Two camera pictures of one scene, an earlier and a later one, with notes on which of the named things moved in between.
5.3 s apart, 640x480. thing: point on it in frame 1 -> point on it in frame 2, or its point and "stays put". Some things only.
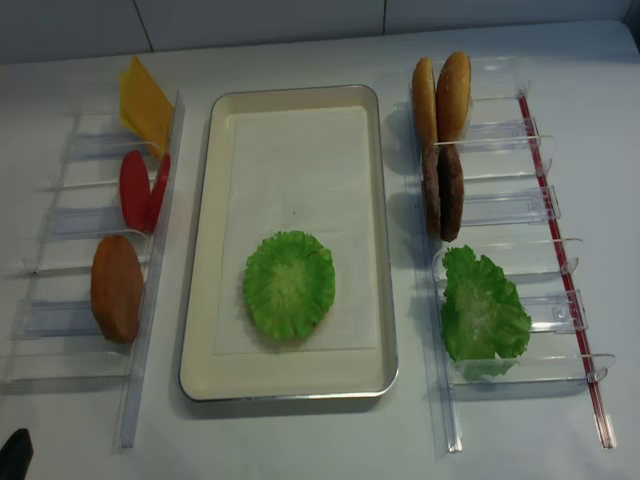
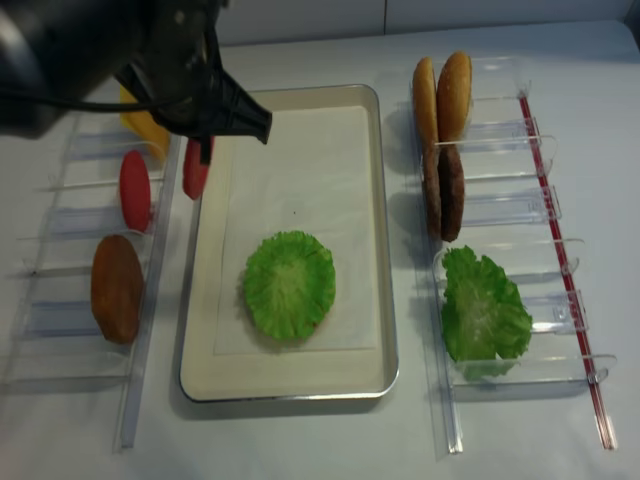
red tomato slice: (135, 190) stays put
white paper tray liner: (300, 168) stays put
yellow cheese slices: (144, 109) stays put
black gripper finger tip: (16, 455) -> (175, 72)
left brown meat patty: (431, 189) stays put
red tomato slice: (158, 192) -> (195, 172)
